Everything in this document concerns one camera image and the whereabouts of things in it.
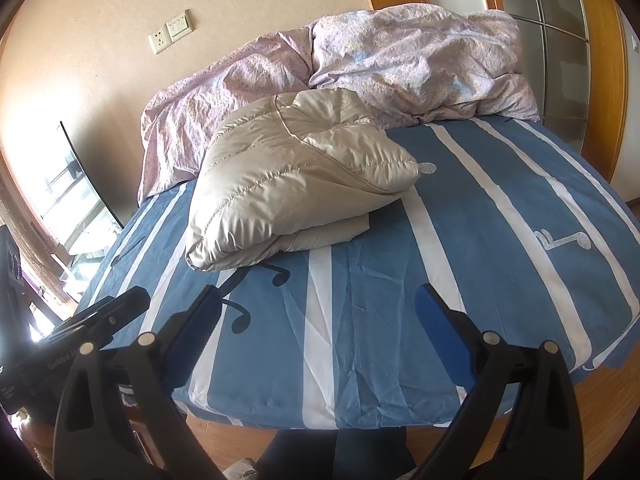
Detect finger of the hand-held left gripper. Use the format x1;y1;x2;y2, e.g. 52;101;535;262
70;286;152;350

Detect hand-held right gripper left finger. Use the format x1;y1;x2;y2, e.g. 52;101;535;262
52;285;225;480

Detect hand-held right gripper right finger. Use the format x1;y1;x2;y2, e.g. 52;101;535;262
414;282;586;480

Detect beige puffer jacket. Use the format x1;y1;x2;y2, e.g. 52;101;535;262
185;87;422;274

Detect blue striped bed sheet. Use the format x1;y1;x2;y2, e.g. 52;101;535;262
75;114;640;432

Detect black flat television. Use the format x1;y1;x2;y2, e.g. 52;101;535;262
42;120;126;257

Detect person's white garment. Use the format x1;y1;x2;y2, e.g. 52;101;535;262
222;461;262;480

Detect person's legs in dark trousers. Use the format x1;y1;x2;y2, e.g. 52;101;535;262
255;426;417;480

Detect pink floral duvet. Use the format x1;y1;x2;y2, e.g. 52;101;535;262
137;4;544;206

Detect wooden framed glass door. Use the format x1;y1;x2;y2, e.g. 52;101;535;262
474;0;640;183

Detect white wall socket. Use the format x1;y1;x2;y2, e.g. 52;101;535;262
148;30;172;56

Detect white wall switch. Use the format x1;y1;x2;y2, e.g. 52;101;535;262
165;8;195;44

